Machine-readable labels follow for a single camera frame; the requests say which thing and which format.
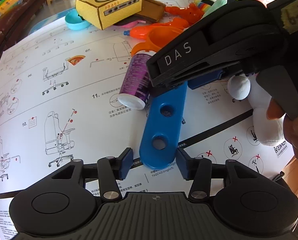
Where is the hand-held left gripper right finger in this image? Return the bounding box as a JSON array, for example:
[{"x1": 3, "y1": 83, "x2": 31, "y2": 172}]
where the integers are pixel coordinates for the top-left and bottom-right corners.
[{"x1": 176, "y1": 147, "x2": 259, "y2": 203}]

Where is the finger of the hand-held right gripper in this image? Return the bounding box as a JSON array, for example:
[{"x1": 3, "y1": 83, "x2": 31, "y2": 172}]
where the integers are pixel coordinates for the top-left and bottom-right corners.
[
  {"x1": 150, "y1": 59, "x2": 247, "y2": 97},
  {"x1": 188, "y1": 69, "x2": 225, "y2": 91}
]

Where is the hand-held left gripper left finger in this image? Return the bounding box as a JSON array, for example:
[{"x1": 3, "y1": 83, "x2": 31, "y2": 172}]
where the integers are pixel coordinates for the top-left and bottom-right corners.
[{"x1": 51, "y1": 147, "x2": 134, "y2": 203}]

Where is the purple bottle with white cap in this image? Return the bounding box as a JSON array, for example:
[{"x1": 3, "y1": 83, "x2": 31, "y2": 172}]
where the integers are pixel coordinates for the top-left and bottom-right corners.
[{"x1": 117, "y1": 51, "x2": 156, "y2": 111}]

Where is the blue three-hole plastic toy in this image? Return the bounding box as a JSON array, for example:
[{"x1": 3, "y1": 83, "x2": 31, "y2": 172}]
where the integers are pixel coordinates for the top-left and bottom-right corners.
[{"x1": 139, "y1": 81, "x2": 188, "y2": 169}]

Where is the orange plastic cup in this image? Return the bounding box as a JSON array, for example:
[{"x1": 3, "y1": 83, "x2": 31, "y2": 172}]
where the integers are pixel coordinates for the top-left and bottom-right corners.
[{"x1": 131, "y1": 26, "x2": 184, "y2": 56}]

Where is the person's right hand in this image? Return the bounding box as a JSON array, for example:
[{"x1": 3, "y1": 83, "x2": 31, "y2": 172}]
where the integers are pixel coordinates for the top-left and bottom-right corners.
[{"x1": 266, "y1": 96, "x2": 298, "y2": 167}]

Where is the orange toy lobster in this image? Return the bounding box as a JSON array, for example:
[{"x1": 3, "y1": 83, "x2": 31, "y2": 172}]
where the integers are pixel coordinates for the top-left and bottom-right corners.
[{"x1": 164, "y1": 4, "x2": 205, "y2": 25}]

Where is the orange toy water gun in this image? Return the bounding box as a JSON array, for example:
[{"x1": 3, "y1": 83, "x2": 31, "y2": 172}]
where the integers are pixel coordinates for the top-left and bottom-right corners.
[{"x1": 123, "y1": 17, "x2": 190, "y2": 41}]

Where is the pink plastic plate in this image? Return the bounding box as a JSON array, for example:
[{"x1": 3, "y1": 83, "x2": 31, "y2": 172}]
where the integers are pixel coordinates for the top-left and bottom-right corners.
[{"x1": 114, "y1": 21, "x2": 140, "y2": 29}]

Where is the white unicorn plush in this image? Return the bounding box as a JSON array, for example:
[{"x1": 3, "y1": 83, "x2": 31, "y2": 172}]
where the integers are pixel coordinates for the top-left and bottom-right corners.
[{"x1": 194, "y1": 0, "x2": 290, "y2": 147}]

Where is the white paper instruction sheet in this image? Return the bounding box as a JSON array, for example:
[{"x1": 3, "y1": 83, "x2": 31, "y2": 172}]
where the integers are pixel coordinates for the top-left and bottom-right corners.
[{"x1": 0, "y1": 0, "x2": 296, "y2": 240}]

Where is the small pizza slice piece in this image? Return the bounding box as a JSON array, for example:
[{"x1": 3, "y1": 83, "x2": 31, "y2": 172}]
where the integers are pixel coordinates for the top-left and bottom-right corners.
[{"x1": 67, "y1": 54, "x2": 86, "y2": 67}]

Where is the yellow cardboard toy stove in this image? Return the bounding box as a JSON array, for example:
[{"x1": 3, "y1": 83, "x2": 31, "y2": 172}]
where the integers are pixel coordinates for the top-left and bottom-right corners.
[{"x1": 75, "y1": 0, "x2": 143, "y2": 31}]

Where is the teal plastic bowl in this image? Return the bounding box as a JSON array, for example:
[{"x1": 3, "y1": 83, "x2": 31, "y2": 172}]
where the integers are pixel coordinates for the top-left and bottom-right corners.
[{"x1": 65, "y1": 9, "x2": 92, "y2": 31}]

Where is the brown leather sofa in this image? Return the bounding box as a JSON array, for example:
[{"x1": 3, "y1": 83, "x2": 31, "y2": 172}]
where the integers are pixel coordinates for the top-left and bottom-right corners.
[{"x1": 0, "y1": 0, "x2": 47, "y2": 63}]

